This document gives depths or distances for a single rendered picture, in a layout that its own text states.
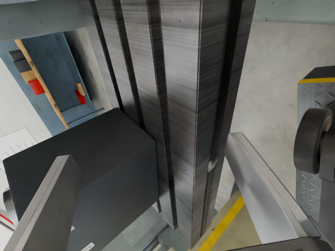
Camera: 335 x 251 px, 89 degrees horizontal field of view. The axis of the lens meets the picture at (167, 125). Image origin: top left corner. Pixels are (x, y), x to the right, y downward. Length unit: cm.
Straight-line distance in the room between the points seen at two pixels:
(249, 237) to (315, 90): 128
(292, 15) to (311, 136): 50
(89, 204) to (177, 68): 22
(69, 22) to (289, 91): 108
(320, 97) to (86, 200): 70
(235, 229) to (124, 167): 151
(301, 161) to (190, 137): 46
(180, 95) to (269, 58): 102
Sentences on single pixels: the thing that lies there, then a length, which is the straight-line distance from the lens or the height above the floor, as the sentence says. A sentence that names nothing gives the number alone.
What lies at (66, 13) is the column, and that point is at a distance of 60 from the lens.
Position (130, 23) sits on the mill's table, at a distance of 21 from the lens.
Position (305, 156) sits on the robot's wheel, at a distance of 61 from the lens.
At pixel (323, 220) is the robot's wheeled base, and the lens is 80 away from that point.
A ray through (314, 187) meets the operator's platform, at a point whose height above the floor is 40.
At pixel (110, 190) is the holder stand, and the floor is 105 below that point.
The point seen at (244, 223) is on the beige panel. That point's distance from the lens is 175.
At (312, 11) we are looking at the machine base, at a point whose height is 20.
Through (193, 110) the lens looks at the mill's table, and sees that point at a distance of 17.
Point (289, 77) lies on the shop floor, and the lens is 117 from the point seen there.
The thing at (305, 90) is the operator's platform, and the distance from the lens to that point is 74.
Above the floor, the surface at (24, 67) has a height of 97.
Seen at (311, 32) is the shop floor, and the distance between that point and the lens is 111.
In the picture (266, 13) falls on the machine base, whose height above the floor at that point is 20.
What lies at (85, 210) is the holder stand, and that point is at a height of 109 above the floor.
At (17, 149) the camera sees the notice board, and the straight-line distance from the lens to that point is 516.
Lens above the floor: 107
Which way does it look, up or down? 30 degrees down
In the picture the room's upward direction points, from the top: 122 degrees counter-clockwise
